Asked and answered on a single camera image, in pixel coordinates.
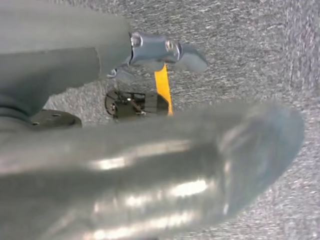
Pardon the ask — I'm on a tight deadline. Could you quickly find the black robot left foot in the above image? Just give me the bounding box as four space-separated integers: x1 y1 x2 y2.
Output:
104 88 170 121

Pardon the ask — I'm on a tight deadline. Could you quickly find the yellow floor tape frame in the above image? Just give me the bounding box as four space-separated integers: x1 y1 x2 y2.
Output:
153 63 174 117

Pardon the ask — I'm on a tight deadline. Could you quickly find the dark robot leg disc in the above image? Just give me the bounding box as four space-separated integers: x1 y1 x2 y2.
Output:
29 109 83 131

